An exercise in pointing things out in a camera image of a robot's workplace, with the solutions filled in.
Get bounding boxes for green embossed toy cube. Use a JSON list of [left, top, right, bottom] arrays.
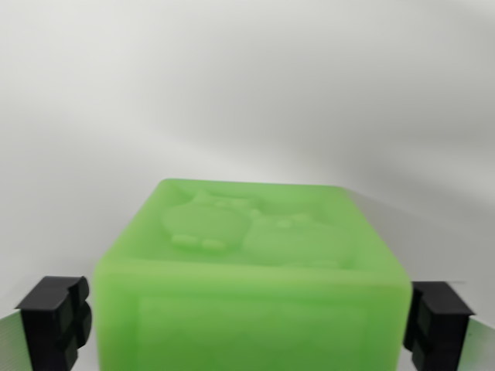
[[91, 178, 412, 371]]

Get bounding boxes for gripper left finger with silver black pad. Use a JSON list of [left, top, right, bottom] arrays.
[[0, 275, 93, 371]]

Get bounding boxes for gripper right finger with silver black pad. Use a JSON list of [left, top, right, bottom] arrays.
[[401, 281, 495, 371]]

